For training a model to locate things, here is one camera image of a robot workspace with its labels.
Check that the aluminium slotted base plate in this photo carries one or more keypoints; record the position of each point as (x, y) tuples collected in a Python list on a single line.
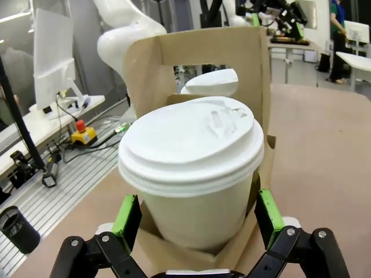
[(72, 179)]

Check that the white plastic cup lid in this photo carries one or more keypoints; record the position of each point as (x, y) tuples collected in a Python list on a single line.
[(211, 82), (185, 147)]

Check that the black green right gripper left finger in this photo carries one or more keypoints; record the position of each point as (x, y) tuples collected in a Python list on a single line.
[(124, 231)]

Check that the black cylindrical container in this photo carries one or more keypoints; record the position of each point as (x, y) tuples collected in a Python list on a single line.
[(18, 228)]

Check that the white computer monitor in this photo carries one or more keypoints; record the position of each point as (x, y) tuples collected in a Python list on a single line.
[(53, 58)]

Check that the white paper cup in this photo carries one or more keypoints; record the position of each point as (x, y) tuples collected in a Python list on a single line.
[(197, 220)]

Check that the black slanted pole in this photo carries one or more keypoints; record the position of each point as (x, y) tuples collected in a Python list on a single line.
[(20, 116)]

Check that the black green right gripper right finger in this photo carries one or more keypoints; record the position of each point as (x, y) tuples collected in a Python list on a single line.
[(274, 228)]

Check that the person in green shirt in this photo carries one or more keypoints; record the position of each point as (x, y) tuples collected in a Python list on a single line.
[(337, 40)]

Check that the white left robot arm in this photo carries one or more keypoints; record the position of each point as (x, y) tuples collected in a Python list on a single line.
[(127, 37)]

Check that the white monitor back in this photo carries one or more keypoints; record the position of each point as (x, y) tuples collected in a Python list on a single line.
[(356, 36)]

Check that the black handheld device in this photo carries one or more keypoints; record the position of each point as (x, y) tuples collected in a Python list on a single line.
[(52, 171)]

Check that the dark tray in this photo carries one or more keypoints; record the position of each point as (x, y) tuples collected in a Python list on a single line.
[(291, 40)]

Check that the yellow red emergency stop button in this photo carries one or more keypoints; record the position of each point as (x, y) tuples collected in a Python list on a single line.
[(84, 133)]

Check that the white desk with monitor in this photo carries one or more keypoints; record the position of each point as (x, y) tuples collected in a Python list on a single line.
[(355, 65)]

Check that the black clamp mount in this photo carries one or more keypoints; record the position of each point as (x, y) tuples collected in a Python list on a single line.
[(21, 168)]

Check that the black bag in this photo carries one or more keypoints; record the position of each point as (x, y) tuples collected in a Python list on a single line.
[(323, 63)]

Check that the grey background table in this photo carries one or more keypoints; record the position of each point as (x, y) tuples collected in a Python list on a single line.
[(292, 49)]

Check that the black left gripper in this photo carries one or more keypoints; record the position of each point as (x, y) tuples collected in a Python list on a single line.
[(290, 8)]

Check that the brown cardboard cup carrier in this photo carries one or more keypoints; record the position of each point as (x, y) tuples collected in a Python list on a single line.
[(197, 43)]

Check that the small green circuit board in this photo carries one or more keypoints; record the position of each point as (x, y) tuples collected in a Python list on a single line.
[(121, 128)]

